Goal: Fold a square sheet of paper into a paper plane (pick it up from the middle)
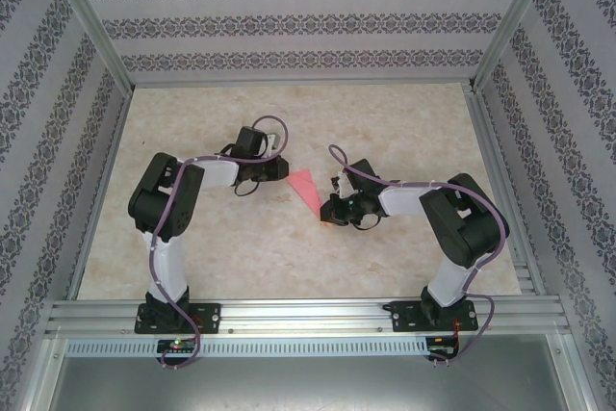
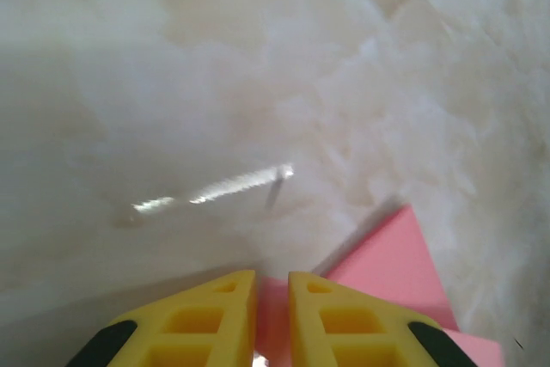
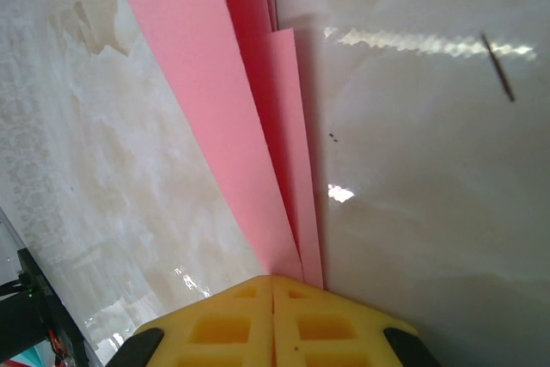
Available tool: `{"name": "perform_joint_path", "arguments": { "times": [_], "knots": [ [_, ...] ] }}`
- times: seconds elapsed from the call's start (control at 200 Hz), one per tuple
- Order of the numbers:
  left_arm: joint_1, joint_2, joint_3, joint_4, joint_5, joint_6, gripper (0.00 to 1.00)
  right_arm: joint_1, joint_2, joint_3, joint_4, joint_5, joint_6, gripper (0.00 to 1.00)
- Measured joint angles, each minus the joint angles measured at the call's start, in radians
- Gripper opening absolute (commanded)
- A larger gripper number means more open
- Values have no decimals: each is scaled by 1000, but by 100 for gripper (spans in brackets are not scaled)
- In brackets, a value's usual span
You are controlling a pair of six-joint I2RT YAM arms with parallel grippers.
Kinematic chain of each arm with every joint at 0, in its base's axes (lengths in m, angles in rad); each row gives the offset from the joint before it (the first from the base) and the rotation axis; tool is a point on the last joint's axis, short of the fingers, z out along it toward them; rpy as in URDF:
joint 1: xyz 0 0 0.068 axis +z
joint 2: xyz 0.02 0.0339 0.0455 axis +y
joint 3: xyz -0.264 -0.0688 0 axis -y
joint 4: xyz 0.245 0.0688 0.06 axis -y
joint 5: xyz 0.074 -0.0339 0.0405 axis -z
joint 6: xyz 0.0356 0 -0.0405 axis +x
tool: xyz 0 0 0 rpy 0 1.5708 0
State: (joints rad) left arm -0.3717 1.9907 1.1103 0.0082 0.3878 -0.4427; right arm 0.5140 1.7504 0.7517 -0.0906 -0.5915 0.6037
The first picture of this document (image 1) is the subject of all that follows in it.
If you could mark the pink paper sheet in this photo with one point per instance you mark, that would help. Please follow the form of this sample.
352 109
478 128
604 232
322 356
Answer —
305 187

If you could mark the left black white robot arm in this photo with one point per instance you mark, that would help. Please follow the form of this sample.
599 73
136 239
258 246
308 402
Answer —
163 199

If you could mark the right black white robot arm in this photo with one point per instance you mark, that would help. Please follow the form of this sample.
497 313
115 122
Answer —
462 233

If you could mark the grey sheet metal tray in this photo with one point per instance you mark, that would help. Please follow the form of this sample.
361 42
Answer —
308 382

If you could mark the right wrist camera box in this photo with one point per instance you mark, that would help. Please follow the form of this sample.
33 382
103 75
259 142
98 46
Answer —
342 185

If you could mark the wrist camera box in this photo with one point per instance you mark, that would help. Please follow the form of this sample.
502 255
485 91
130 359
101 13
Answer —
342 185
273 140

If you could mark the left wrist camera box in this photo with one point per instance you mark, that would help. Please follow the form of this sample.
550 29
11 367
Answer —
273 140

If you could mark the aluminium back frame bar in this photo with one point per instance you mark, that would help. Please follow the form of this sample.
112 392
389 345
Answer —
308 82

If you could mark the aluminium mounting rail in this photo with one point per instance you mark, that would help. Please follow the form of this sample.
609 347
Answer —
308 317

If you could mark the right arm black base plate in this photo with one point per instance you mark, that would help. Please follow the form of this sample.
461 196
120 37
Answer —
402 317

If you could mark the aluminium side rail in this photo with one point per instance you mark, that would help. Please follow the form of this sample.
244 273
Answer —
103 189
491 156

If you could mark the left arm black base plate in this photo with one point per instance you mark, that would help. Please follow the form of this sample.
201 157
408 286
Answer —
212 317

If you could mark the aluminium frame post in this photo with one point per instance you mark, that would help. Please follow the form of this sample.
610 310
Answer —
515 16
86 16

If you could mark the aluminium frame leg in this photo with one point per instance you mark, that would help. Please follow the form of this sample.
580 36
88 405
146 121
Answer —
41 377
576 372

